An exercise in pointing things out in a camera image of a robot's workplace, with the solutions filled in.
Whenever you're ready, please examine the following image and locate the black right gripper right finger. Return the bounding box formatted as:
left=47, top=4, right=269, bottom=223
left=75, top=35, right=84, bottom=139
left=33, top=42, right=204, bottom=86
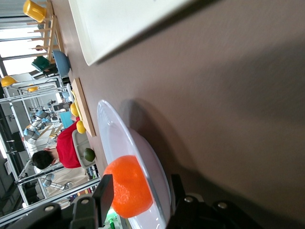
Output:
left=166, top=174, right=263, bottom=229

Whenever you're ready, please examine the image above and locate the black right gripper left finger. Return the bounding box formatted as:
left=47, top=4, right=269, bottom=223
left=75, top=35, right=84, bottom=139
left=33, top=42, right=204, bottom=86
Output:
left=7, top=174, right=114, bottom=229

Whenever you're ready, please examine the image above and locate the orange fruit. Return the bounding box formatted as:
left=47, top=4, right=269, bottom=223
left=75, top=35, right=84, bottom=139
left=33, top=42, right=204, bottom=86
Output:
left=103, top=155, right=153, bottom=219

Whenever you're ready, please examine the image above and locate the white ribbed plate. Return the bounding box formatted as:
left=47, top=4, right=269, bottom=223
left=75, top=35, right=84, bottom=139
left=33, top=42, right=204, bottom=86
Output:
left=96, top=99, right=173, bottom=229

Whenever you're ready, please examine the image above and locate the green lime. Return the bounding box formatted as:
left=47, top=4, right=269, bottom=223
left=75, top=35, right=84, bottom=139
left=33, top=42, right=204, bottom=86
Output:
left=83, top=147, right=96, bottom=162

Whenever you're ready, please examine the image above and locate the person in red shirt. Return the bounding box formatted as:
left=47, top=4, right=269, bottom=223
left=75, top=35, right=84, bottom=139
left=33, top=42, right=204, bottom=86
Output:
left=32, top=116, right=83, bottom=170

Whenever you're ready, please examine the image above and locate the grey small tray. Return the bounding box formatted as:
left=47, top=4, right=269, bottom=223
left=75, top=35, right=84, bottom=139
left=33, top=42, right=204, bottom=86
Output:
left=71, top=128, right=96, bottom=168

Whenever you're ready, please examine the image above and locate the yellow lemon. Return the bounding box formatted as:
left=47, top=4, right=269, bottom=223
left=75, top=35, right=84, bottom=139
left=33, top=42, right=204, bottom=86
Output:
left=70, top=102, right=80, bottom=117
left=76, top=120, right=87, bottom=135

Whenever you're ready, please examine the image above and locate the wooden cutting board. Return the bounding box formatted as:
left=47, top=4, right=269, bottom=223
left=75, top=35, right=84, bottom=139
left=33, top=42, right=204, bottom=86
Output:
left=71, top=77, right=97, bottom=138

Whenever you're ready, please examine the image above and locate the blue bowl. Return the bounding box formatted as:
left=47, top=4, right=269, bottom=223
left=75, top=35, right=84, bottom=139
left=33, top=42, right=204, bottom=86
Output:
left=52, top=50, right=71, bottom=77

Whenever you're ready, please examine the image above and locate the yellow hard hat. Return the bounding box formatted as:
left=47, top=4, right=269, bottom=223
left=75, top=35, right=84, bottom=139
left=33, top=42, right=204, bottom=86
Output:
left=0, top=75, right=19, bottom=87

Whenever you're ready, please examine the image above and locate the dark green chair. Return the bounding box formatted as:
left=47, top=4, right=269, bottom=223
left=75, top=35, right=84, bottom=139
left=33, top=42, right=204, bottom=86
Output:
left=30, top=56, right=52, bottom=73

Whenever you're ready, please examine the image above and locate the wooden drying rack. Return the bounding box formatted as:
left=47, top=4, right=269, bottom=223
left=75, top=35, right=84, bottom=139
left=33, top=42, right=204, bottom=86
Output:
left=26, top=0, right=65, bottom=63

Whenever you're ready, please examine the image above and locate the cream bear print tray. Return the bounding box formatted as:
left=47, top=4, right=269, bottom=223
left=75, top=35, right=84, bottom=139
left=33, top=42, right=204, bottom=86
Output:
left=68, top=0, right=200, bottom=67

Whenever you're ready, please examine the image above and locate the yellow cup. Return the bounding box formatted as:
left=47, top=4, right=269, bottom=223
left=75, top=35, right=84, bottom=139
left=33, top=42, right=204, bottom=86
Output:
left=23, top=0, right=47, bottom=23

